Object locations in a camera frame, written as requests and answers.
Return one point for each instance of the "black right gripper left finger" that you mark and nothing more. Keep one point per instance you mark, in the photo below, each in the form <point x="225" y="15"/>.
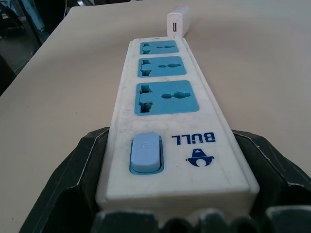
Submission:
<point x="60" y="179"/>

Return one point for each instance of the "blue cloth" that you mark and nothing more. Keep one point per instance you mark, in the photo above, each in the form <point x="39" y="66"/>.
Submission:
<point x="36" y="14"/>

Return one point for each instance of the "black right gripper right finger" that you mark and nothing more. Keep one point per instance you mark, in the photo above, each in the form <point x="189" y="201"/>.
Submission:
<point x="274" y="170"/>

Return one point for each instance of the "white usb charger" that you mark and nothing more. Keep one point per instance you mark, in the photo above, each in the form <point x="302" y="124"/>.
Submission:
<point x="178" y="21"/>

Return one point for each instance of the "white power strip blue sockets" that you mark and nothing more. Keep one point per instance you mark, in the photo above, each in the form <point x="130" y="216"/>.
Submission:
<point x="170" y="126"/>

